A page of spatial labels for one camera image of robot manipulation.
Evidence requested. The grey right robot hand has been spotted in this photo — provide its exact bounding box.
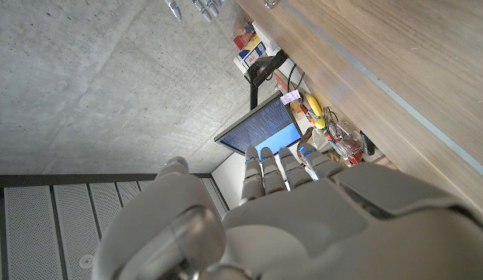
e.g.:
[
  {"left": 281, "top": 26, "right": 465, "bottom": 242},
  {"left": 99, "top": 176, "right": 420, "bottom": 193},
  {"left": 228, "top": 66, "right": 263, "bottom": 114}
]
[{"left": 164, "top": 0, "right": 226, "bottom": 23}]

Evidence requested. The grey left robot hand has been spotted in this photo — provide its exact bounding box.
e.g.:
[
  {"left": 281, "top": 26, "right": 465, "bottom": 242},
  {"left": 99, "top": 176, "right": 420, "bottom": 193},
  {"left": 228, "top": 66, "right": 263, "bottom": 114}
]
[{"left": 91, "top": 142, "right": 483, "bottom": 280}]

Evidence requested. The white flat box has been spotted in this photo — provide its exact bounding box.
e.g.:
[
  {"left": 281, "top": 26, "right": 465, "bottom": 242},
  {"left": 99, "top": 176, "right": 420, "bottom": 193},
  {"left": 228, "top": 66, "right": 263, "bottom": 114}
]
[{"left": 251, "top": 21, "right": 282, "bottom": 55}]

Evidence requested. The clear plastic jar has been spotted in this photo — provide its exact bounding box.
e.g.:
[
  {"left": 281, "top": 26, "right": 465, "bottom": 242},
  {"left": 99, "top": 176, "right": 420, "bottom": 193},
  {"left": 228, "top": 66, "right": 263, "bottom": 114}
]
[{"left": 330, "top": 120, "right": 365, "bottom": 160}]

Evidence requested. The computer monitor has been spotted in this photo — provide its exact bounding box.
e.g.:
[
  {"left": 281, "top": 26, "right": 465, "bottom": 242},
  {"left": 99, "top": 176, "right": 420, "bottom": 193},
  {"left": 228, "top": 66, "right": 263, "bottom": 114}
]
[{"left": 213, "top": 90, "right": 304, "bottom": 156}]

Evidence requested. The pink paper tag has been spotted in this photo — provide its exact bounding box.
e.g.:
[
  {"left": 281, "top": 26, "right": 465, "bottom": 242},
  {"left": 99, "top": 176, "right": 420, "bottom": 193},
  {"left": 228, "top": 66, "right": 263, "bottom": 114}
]
[{"left": 279, "top": 89, "right": 302, "bottom": 106}]

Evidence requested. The yellow banana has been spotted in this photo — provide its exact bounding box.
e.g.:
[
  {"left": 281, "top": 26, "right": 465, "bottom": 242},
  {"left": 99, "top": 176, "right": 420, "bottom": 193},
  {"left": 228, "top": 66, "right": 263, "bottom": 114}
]
[{"left": 305, "top": 93, "right": 324, "bottom": 117}]

